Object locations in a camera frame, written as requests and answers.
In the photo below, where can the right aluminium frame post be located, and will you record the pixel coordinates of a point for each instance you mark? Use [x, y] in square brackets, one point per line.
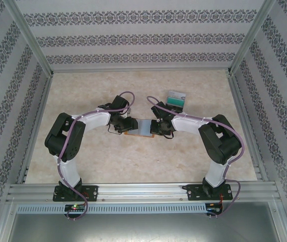
[250, 37]

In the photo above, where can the aluminium mounting rail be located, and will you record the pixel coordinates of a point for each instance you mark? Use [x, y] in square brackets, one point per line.
[143, 191]

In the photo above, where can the aluminium side rail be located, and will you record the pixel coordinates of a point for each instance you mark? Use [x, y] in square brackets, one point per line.
[246, 126]
[37, 126]

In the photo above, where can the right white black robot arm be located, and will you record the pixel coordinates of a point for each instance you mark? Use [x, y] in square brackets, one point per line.
[186, 124]

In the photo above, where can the left controller circuit board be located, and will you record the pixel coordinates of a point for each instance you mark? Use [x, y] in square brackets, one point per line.
[75, 207]

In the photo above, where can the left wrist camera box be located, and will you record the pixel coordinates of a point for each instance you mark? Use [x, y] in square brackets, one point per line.
[127, 113]

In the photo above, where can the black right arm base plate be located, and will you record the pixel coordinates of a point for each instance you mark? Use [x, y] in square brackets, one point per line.
[196, 192]

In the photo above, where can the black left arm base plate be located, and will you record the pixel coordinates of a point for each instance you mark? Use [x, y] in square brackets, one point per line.
[93, 192]

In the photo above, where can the grey sheet metal panel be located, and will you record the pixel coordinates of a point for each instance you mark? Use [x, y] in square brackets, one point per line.
[143, 229]

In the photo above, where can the controller circuit board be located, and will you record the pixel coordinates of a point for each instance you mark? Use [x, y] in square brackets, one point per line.
[214, 209]
[75, 207]

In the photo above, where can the right aluminium side rail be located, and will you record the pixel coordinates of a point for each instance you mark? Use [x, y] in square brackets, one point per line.
[246, 126]

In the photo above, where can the aluminium frame post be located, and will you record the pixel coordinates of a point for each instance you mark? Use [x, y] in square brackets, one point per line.
[250, 37]
[29, 37]

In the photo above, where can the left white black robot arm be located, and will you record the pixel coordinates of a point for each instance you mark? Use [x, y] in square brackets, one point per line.
[95, 121]

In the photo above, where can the orange card holder wallet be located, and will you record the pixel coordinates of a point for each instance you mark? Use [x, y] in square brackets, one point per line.
[144, 127]

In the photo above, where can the left aluminium side rail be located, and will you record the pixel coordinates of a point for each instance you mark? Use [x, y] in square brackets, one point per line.
[37, 126]

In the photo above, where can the teal magnetic stripe card stack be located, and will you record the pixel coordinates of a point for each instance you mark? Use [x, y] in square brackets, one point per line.
[176, 102]

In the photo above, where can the right controller circuit board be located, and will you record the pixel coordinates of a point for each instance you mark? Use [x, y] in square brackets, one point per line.
[214, 209]

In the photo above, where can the left aluminium frame post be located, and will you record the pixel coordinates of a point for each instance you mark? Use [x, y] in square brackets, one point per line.
[29, 37]

